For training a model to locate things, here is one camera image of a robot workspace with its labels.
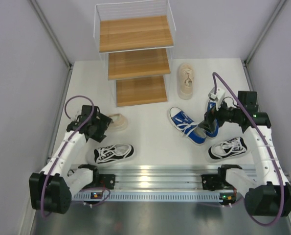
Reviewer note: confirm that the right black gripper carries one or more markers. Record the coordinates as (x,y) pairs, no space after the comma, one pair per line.
(210,117)

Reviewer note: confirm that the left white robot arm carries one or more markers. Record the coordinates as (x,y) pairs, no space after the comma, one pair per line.
(52,189)

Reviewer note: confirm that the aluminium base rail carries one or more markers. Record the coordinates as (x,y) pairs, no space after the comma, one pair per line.
(158,177)

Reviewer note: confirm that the blue canvas sneaker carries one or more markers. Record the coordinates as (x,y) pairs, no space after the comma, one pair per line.
(184,124)
(213,132)

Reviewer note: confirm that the slotted grey cable duct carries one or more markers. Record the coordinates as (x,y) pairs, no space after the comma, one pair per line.
(119,196)

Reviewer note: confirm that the beige platform sneaker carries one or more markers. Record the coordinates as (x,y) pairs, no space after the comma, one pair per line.
(185,78)
(118,123)

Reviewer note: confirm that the white wire wooden shoe shelf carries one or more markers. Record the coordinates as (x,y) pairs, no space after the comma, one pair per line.
(135,41)

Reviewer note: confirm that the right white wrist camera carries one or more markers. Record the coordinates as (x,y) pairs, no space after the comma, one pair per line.
(216,97)

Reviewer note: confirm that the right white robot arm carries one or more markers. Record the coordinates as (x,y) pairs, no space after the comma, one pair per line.
(270,193)

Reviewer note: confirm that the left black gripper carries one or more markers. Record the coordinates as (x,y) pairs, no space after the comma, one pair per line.
(104,122)

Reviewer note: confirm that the black white sneaker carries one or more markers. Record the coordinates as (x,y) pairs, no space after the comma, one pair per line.
(113,154)
(228,149)

